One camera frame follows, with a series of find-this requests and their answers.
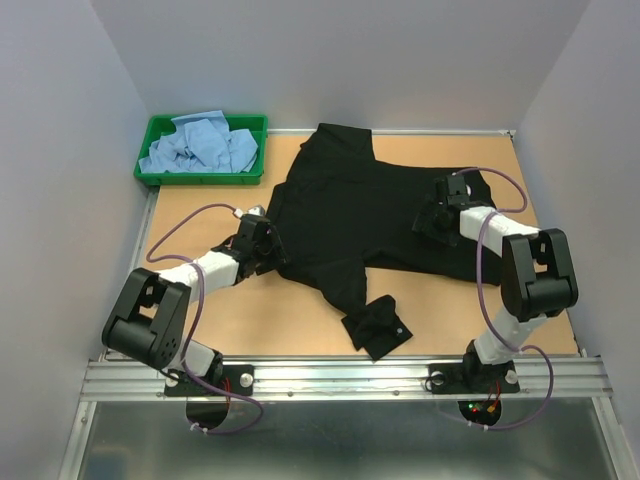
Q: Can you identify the black long sleeve shirt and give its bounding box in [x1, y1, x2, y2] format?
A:
[267, 123, 501, 360]

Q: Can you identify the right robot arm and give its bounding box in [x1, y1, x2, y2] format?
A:
[412, 170, 579, 395]

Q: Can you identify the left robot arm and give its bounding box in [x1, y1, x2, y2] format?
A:
[101, 213, 286, 395]

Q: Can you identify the light blue shirt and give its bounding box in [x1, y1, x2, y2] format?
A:
[138, 110, 259, 174]

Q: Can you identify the green plastic bin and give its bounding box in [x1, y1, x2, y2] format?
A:
[133, 113, 268, 186]

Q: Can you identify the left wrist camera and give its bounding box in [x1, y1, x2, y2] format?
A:
[233, 205, 269, 224]

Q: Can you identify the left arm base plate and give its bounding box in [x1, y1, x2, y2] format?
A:
[163, 364, 255, 398]

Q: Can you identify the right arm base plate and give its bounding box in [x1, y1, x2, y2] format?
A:
[425, 362, 520, 396]

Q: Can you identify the aluminium mounting rail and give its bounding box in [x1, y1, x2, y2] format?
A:
[60, 356, 639, 479]

